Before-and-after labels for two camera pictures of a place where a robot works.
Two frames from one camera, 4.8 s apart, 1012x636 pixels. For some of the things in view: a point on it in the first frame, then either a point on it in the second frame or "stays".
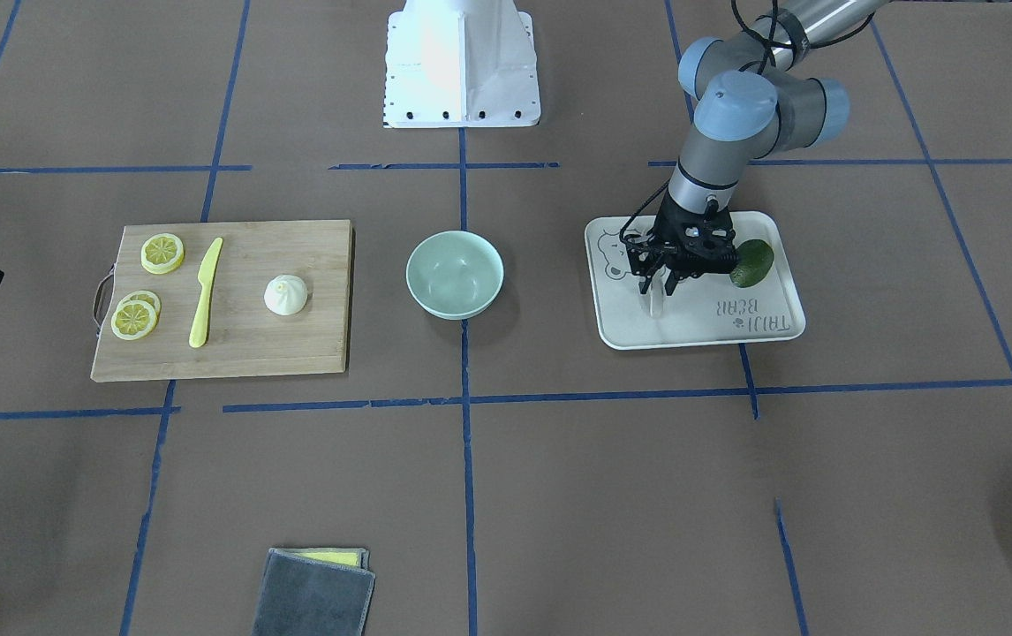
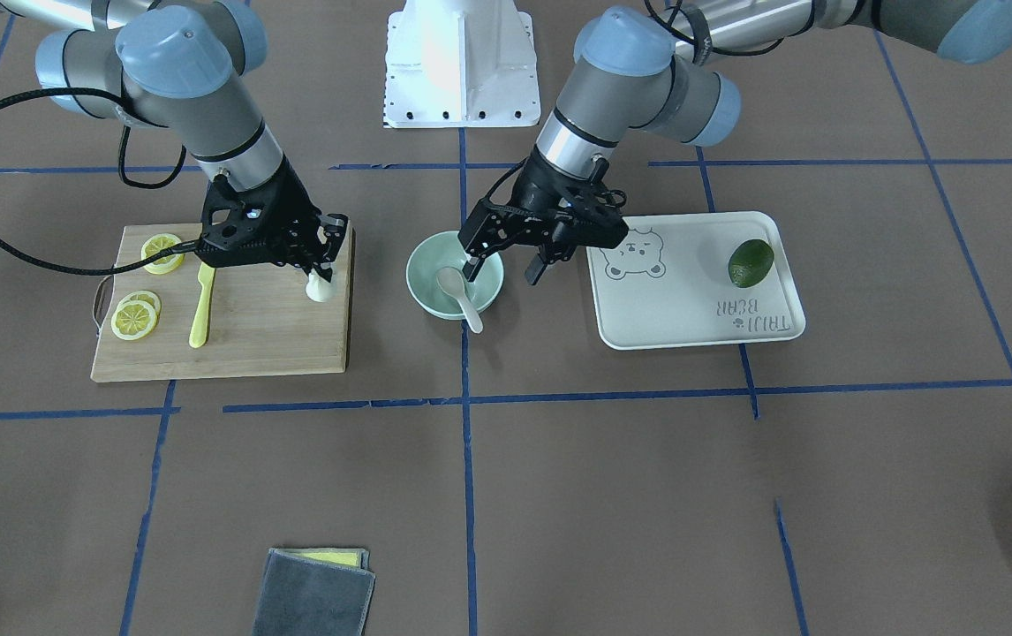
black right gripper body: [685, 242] → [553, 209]
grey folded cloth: [300, 597] stays
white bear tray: [703, 308] stays
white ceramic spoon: [659, 281] → [454, 283]
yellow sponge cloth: [355, 557] stays
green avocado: [755, 261] stays
